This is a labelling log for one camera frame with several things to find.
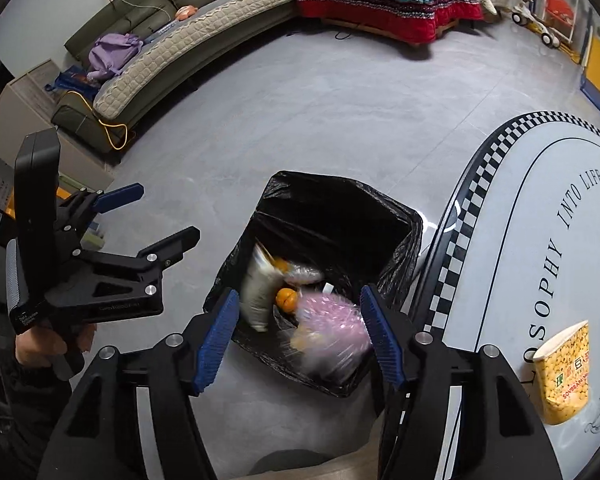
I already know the black bag lined trash bin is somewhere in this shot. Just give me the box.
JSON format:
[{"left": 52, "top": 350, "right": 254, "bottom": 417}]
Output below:
[{"left": 202, "top": 170, "right": 429, "bottom": 400}]

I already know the white quilted roll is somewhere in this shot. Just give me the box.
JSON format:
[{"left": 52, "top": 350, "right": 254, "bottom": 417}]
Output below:
[{"left": 480, "top": 0, "right": 514, "bottom": 22}]

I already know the clear bag of pink shreds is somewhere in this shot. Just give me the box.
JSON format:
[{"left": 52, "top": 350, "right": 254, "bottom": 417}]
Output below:
[{"left": 289, "top": 292, "right": 377, "bottom": 387}]

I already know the yellow cable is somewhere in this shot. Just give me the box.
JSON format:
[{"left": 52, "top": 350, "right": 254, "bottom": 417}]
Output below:
[{"left": 67, "top": 90, "right": 131, "bottom": 152}]

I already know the grey side cabinet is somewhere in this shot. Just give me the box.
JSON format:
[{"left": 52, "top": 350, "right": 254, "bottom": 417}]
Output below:
[{"left": 0, "top": 57, "right": 117, "bottom": 196}]

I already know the patterned red blue blanket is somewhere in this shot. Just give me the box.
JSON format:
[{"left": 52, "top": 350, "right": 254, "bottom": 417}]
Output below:
[{"left": 292, "top": 0, "right": 484, "bottom": 46}]

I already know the toy swing with red seat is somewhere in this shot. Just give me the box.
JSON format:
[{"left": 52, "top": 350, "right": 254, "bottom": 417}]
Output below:
[{"left": 532, "top": 0, "right": 594, "bottom": 64}]

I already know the white snack packet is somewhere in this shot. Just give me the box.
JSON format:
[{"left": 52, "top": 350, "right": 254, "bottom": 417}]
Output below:
[{"left": 240, "top": 244, "right": 292, "bottom": 334}]

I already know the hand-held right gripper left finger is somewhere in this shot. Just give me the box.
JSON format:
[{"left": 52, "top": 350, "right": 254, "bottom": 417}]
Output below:
[{"left": 36, "top": 287, "right": 241, "bottom": 480}]

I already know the white toy car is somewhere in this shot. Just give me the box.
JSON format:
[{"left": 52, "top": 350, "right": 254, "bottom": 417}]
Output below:
[{"left": 510, "top": 0, "right": 564, "bottom": 52}]

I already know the orange fruit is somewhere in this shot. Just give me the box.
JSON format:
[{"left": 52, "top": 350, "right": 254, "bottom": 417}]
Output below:
[{"left": 274, "top": 287, "right": 300, "bottom": 314}]

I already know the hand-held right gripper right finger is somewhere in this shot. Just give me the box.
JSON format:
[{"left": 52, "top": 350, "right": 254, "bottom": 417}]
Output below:
[{"left": 360, "top": 284, "right": 564, "bottom": 480}]

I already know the beige quilted sofa cover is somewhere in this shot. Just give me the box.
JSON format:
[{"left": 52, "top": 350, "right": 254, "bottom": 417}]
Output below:
[{"left": 92, "top": 0, "right": 297, "bottom": 129}]

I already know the yellow corn print paper cup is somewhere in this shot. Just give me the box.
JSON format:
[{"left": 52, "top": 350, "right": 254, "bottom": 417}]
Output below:
[{"left": 531, "top": 320, "right": 592, "bottom": 426}]

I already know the purple backpack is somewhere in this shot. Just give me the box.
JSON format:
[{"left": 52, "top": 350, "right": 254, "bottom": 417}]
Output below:
[{"left": 87, "top": 32, "right": 145, "bottom": 81}]

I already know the blue tote bag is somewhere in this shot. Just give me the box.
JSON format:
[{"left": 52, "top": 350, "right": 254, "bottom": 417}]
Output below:
[{"left": 45, "top": 64, "right": 104, "bottom": 97}]

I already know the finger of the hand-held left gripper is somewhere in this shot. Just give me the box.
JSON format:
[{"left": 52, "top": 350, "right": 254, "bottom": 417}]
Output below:
[
  {"left": 54, "top": 183, "right": 145, "bottom": 247},
  {"left": 79, "top": 226, "right": 201, "bottom": 292}
]

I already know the crumpled clear plastic bag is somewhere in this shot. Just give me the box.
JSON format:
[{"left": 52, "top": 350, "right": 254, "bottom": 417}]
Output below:
[{"left": 282, "top": 262, "right": 326, "bottom": 287}]

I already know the person's left hand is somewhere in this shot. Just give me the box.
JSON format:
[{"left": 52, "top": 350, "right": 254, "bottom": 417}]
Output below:
[{"left": 15, "top": 322, "right": 99, "bottom": 369}]

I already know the person's left forearm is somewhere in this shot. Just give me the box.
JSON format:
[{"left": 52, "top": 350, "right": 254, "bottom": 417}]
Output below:
[{"left": 0, "top": 359, "right": 78, "bottom": 480}]

